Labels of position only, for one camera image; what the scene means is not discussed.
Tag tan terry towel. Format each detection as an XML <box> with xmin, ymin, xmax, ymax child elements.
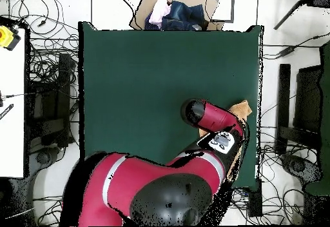
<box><xmin>198</xmin><ymin>99</ymin><xmax>253</xmax><ymax>179</ymax></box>

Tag dark green table cloth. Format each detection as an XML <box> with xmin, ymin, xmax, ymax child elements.
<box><xmin>77</xmin><ymin>21</ymin><xmax>264</xmax><ymax>192</ymax></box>

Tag purple dotted garment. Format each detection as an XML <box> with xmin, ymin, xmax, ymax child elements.
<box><xmin>144</xmin><ymin>12</ymin><xmax>164</xmax><ymax>31</ymax></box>

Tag blue jeans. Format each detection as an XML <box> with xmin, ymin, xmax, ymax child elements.
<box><xmin>161</xmin><ymin>0</ymin><xmax>209</xmax><ymax>31</ymax></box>

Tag black metal stand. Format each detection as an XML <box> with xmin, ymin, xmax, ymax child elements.
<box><xmin>275</xmin><ymin>63</ymin><xmax>323</xmax><ymax>156</ymax></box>
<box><xmin>25</xmin><ymin>52</ymin><xmax>79</xmax><ymax>149</ymax></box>

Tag pale pink garment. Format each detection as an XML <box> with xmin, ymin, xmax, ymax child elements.
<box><xmin>148</xmin><ymin>0</ymin><xmax>173</xmax><ymax>28</ymax></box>

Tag cardboard box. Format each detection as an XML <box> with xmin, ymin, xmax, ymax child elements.
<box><xmin>128</xmin><ymin>0</ymin><xmax>226</xmax><ymax>31</ymax></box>

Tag black rectangular box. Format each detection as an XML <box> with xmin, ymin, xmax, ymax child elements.
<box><xmin>247</xmin><ymin>179</ymin><xmax>264</xmax><ymax>218</ymax></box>

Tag round black base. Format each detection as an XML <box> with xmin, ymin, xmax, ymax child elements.
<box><xmin>280</xmin><ymin>153</ymin><xmax>324</xmax><ymax>188</ymax></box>
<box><xmin>34</xmin><ymin>148</ymin><xmax>53</xmax><ymax>166</ymax></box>

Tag white side table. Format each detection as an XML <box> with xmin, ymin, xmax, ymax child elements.
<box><xmin>0</xmin><ymin>27</ymin><xmax>26</xmax><ymax>179</ymax></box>

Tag black striped tool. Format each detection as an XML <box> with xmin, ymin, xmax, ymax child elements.
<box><xmin>0</xmin><ymin>103</ymin><xmax>15</xmax><ymax>121</ymax></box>

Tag green cloth-covered table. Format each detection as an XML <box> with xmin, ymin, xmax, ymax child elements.
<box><xmin>304</xmin><ymin>40</ymin><xmax>330</xmax><ymax>196</ymax></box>

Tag yellow emergency stop button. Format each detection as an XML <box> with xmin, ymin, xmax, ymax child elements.
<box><xmin>0</xmin><ymin>25</ymin><xmax>22</xmax><ymax>52</ymax></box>

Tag black tripod stand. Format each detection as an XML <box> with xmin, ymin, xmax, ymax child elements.
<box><xmin>273</xmin><ymin>0</ymin><xmax>330</xmax><ymax>31</ymax></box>

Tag blue and black cable tangle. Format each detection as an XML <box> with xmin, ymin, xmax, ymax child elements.
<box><xmin>228</xmin><ymin>187</ymin><xmax>249</xmax><ymax>225</ymax></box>

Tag black power adapter cable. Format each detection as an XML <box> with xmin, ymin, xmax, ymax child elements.
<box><xmin>262</xmin><ymin>32</ymin><xmax>330</xmax><ymax>59</ymax></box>

